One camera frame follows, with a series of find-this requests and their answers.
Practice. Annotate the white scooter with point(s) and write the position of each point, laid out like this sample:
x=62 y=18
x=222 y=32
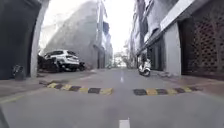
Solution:
x=145 y=69

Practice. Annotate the yellow black speed bump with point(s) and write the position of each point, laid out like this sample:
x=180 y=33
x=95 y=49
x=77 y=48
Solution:
x=81 y=89
x=163 y=91

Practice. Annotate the grey asphalt road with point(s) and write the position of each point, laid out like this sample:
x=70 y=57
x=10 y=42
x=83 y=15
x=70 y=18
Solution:
x=110 y=110

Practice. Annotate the tall grey building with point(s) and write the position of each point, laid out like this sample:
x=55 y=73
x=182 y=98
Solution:
x=78 y=33

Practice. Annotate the white car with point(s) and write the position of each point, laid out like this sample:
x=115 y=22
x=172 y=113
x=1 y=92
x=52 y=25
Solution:
x=65 y=60

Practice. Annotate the white dashed centre line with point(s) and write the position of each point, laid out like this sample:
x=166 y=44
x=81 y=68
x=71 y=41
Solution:
x=124 y=124

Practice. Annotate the row of buildings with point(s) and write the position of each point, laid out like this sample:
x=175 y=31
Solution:
x=173 y=43

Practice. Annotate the dark building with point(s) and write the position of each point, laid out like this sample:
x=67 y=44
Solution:
x=15 y=36

